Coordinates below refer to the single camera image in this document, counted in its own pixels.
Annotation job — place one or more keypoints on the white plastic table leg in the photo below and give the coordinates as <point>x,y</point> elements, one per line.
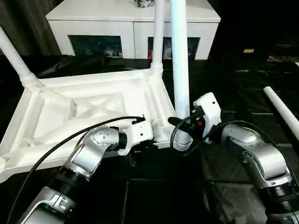
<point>157,35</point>
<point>282,109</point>
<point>18,60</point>
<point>181,58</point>

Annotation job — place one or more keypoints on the white plastic table top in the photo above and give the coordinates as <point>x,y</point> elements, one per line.
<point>93,98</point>

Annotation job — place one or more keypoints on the black work mat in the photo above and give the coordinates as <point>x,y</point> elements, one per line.
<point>233,88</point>

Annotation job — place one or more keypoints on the small white bottle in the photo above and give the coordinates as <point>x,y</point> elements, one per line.
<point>167,53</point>

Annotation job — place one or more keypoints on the small tan box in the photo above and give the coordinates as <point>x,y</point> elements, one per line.
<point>248,50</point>

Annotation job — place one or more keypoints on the white cabinet with openings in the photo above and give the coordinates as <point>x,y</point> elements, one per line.
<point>105,25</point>

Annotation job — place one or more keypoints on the small shiny metal ornament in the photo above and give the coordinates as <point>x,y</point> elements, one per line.
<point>143,2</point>

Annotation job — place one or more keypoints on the grey curtain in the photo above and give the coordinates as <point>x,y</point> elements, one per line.
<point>25,28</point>

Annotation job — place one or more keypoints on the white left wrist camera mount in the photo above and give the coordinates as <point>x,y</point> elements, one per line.
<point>140,133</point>

